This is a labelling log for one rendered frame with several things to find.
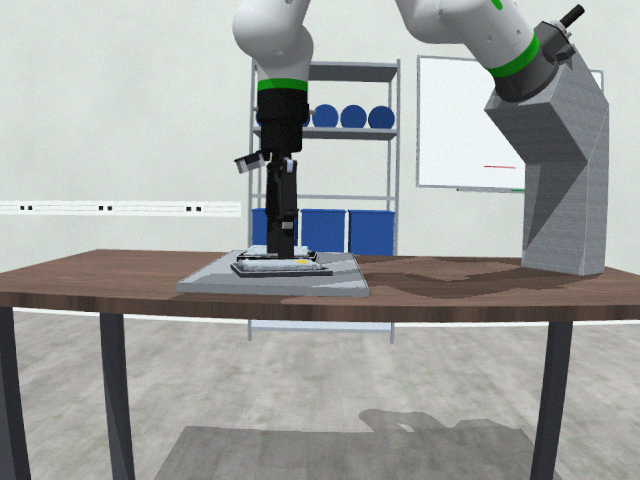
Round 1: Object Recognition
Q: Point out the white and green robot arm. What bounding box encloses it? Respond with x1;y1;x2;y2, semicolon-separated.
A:
232;0;585;124

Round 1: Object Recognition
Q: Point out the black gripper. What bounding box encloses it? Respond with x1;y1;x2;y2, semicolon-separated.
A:
261;121;303;260

